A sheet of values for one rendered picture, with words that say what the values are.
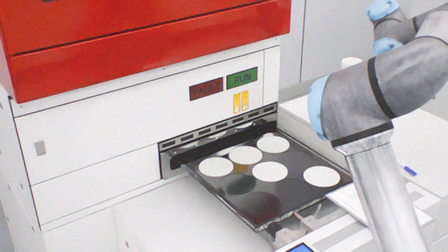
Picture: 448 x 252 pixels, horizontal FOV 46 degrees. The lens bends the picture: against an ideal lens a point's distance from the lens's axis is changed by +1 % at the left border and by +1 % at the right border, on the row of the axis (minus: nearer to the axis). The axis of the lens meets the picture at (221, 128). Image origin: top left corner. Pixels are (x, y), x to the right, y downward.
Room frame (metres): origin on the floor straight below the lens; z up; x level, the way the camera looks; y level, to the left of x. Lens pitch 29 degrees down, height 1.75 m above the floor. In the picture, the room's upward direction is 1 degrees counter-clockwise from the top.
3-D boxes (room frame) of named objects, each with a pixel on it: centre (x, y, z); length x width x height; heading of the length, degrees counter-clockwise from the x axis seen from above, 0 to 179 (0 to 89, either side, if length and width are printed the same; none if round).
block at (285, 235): (0.96, -0.16, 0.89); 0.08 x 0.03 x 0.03; 34
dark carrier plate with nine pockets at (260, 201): (1.25, -0.13, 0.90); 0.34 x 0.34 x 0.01; 34
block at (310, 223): (1.00, -0.23, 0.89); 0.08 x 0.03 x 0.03; 34
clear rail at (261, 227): (1.10, -0.23, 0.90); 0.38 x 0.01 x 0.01; 124
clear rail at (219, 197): (1.15, 0.02, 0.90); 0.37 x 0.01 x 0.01; 34
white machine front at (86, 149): (1.33, 0.15, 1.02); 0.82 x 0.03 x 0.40; 124
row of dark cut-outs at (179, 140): (1.43, 0.00, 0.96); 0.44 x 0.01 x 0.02; 124
